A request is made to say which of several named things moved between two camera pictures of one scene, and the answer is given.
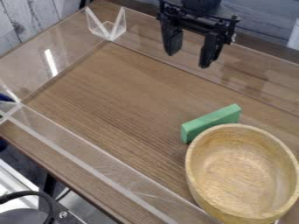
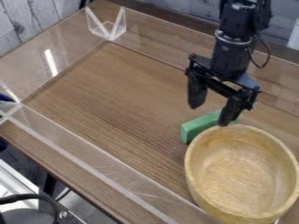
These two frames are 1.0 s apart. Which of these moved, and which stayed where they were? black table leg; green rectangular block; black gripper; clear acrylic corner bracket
Moved: black gripper
Stayed: green rectangular block; black table leg; clear acrylic corner bracket
